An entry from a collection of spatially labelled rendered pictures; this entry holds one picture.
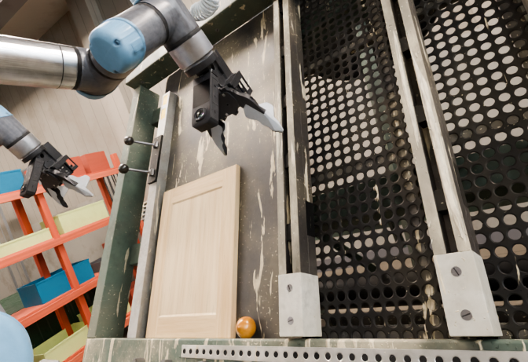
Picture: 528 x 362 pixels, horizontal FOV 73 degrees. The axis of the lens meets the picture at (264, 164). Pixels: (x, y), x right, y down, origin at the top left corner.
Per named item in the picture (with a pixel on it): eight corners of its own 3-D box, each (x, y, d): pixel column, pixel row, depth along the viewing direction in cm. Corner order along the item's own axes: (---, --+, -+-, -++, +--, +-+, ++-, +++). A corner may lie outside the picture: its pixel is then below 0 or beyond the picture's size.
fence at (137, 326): (137, 338, 116) (126, 338, 113) (170, 99, 158) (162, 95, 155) (146, 338, 113) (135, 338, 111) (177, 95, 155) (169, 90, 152)
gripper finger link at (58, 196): (77, 197, 118) (68, 177, 112) (64, 210, 114) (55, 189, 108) (68, 195, 119) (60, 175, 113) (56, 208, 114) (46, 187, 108)
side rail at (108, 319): (115, 338, 135) (86, 338, 127) (152, 100, 183) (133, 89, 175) (122, 338, 131) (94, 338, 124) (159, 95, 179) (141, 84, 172)
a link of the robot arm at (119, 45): (107, 93, 60) (147, 62, 67) (137, 63, 52) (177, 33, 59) (70, 54, 57) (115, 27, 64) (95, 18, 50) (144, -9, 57)
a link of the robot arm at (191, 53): (191, 38, 61) (159, 59, 65) (207, 60, 63) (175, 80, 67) (207, 24, 67) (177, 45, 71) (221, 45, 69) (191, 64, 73)
